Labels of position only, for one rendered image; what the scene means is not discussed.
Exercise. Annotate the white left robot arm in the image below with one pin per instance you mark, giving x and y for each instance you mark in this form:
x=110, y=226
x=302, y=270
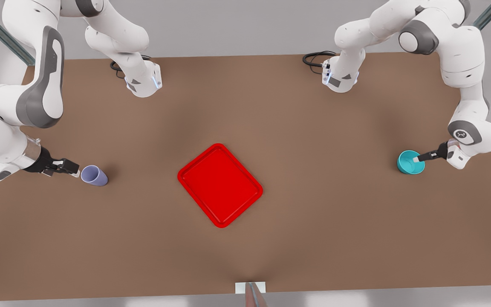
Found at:
x=458, y=51

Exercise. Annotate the teal bowl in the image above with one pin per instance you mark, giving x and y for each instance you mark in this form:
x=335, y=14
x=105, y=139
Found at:
x=407, y=164

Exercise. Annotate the silver frame post with foot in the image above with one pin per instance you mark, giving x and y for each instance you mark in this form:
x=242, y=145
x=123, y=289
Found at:
x=252, y=292

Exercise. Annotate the red tray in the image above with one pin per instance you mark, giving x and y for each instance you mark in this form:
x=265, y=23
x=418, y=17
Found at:
x=220, y=185

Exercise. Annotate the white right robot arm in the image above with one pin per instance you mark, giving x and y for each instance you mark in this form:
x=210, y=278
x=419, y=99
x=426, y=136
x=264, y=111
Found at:
x=41, y=85

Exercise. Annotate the lavender cup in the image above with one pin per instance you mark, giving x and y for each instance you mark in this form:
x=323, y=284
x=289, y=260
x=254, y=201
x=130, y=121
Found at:
x=94, y=175

